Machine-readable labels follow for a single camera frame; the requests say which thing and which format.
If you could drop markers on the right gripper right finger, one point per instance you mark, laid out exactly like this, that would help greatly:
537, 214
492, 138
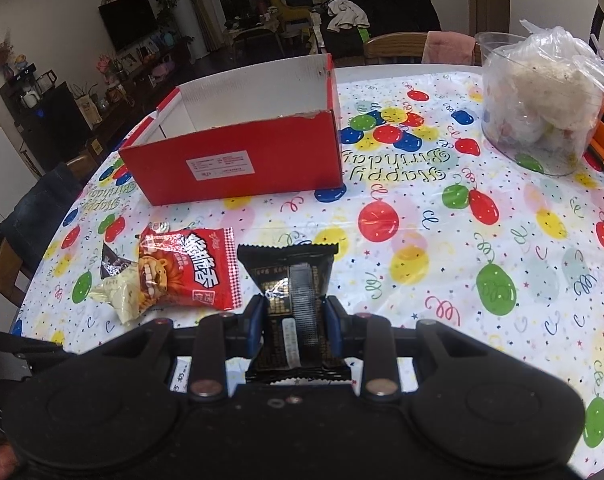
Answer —
369, 338

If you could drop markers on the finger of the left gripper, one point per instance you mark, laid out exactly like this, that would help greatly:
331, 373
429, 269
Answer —
26, 348

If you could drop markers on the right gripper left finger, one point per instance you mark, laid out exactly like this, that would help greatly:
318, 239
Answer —
219, 338

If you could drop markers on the small black snack packet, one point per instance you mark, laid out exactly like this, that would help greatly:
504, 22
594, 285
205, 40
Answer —
294, 282

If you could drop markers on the red lion noodle snack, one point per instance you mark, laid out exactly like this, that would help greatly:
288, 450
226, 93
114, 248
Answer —
194, 268

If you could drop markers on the cream pastry packet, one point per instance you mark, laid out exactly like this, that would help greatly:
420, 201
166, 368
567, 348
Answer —
122, 292

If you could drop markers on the dark brown chocolate packet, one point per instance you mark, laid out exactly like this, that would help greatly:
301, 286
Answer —
111, 264

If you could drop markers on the clear bag of white snacks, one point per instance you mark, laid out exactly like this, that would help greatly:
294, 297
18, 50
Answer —
543, 96

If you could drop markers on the person's left hand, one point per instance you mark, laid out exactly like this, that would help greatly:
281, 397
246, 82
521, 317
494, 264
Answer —
8, 461

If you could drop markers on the wooden chair with denim jacket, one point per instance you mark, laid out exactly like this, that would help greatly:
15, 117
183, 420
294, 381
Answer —
26, 233

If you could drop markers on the balloon birthday tablecloth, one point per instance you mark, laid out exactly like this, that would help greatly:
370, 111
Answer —
432, 223

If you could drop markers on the red cardboard box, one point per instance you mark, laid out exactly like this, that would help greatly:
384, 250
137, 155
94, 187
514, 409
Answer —
261, 129

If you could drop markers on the wooden chair with pink cloth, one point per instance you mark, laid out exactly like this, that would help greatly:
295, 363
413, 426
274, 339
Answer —
452, 48

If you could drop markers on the yellow giraffe toy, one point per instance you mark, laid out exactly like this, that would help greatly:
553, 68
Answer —
291, 14

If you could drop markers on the clothes pile on chair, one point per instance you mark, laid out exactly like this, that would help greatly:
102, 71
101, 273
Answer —
384, 17

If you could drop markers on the wall television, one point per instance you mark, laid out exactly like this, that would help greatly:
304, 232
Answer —
128, 22

